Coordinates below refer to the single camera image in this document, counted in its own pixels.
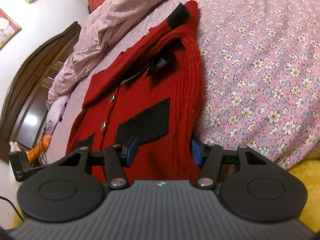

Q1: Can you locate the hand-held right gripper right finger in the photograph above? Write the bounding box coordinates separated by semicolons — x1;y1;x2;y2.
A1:
191;139;271;189

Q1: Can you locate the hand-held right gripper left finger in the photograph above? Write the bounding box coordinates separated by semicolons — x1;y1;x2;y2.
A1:
51;138;139;189

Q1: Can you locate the red knit cardigan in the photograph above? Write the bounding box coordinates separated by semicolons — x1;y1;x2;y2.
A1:
66;0;207;181

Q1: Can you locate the orange plush toy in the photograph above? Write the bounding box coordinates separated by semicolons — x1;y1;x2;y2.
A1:
27;134;52;163

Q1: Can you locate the lavender cloth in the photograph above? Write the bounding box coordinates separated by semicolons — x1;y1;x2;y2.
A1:
44;96;69;142

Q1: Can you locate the brown wooden wardrobe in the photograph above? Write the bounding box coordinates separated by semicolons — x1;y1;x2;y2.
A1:
0;21;83;164

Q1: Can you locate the pink floral bed sheet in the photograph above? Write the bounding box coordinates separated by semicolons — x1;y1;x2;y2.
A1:
45;0;320;170

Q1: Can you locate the yellow fuzzy clothing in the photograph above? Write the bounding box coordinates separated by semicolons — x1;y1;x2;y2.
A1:
287;152;320;232

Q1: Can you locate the pink floral quilt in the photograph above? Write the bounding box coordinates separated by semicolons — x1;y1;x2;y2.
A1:
46;0;199;107

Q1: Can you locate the black cable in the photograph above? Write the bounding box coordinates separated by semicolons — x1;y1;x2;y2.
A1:
0;195;19;212

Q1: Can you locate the framed wall picture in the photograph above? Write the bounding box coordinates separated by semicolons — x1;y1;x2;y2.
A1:
0;8;22;50

